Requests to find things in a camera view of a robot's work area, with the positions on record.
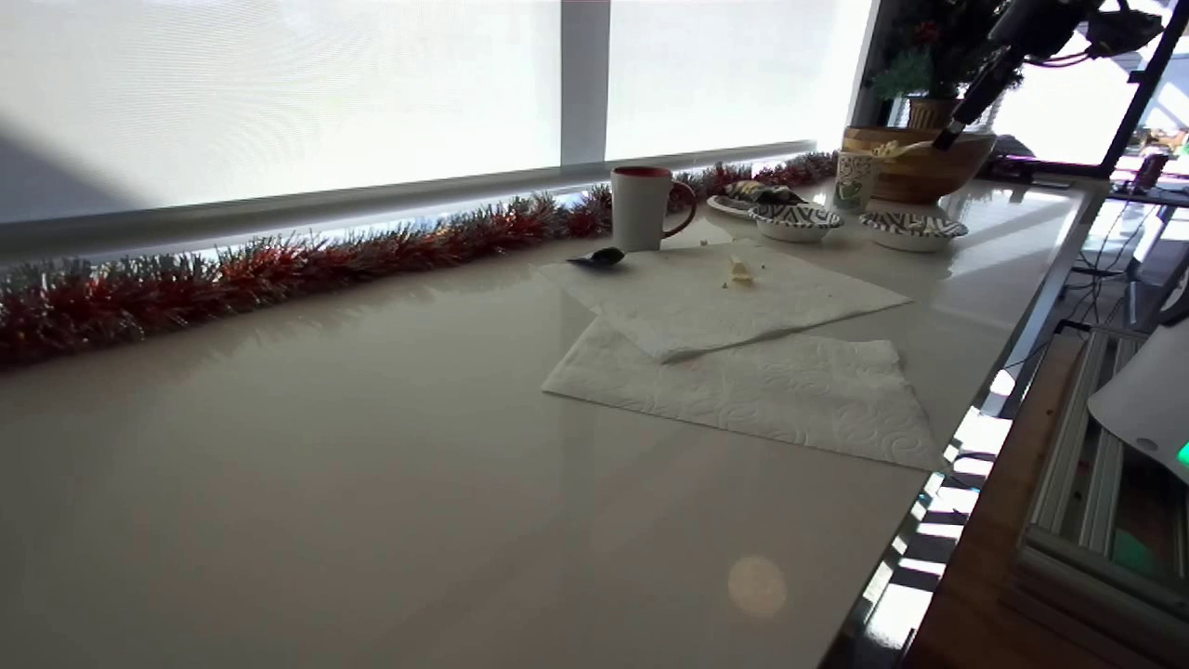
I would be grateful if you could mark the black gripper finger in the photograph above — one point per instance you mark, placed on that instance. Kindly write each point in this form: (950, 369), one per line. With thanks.
(967, 112)
(986, 112)

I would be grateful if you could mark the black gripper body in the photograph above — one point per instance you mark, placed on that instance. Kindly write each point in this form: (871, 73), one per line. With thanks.
(1045, 37)

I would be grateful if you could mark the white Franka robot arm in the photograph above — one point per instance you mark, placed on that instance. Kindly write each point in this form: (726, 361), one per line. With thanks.
(1145, 395)

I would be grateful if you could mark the large wooden bowl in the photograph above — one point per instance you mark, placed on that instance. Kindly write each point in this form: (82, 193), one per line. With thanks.
(917, 174)

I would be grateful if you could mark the blue patterned bowl dark cereal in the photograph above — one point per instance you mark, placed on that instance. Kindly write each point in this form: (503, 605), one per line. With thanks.
(913, 227)

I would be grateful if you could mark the blue patterned bowl popcorn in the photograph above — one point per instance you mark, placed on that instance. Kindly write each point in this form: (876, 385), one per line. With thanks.
(801, 223)

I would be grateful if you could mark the black spoon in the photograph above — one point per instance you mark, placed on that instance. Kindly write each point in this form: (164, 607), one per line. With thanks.
(600, 257)

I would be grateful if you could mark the small green christmas tree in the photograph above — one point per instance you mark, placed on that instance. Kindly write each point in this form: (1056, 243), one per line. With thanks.
(917, 51)

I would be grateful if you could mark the patterned paper cup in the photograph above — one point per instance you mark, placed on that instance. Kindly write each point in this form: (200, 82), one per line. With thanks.
(854, 180)

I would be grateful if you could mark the white round plate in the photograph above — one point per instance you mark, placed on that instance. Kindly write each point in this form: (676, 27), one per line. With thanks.
(726, 206)

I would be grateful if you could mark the white mug red inside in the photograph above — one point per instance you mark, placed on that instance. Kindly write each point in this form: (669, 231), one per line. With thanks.
(642, 208)

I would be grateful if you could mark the red silver tinsel garland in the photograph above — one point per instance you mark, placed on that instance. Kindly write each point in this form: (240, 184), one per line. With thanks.
(248, 281)

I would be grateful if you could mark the grey window frame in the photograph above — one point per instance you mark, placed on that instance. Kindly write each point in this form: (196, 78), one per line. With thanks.
(584, 76)

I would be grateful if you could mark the grey metal rack frame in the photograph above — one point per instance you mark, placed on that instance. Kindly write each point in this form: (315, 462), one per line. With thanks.
(1100, 534)

